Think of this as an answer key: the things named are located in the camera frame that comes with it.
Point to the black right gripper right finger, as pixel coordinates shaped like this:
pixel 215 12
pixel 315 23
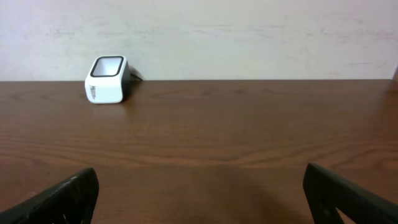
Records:
pixel 328 194

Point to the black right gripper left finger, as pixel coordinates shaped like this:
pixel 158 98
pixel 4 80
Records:
pixel 72 200

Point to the white barcode scanner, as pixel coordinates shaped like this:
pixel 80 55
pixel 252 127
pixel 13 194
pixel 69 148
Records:
pixel 108 80

